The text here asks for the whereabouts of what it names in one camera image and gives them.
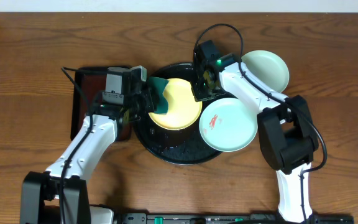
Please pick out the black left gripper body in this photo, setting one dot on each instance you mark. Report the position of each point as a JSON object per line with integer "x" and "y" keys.
{"x": 150, "y": 99}

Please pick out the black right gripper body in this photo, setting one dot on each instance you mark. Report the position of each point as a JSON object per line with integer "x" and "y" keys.
{"x": 202, "y": 91}

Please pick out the green yellow sponge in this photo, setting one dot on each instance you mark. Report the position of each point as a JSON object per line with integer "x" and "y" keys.
{"x": 157, "y": 87}

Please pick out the yellow plate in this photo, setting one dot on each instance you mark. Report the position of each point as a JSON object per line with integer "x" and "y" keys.
{"x": 182, "y": 109}

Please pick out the light green plate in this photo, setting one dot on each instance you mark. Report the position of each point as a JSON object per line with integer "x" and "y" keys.
{"x": 269, "y": 68}
{"x": 227, "y": 125}

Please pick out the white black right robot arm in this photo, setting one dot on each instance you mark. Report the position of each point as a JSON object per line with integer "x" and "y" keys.
{"x": 247, "y": 101}

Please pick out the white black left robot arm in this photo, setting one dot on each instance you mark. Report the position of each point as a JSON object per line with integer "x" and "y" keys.
{"x": 60, "y": 194}

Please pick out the black rectangular water tray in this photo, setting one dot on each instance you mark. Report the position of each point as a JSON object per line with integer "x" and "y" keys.
{"x": 91, "y": 85}

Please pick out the round black serving tray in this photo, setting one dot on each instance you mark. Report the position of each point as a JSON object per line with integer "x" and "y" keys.
{"x": 182, "y": 147}

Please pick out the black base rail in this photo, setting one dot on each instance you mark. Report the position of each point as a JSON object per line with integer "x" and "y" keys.
{"x": 143, "y": 218}

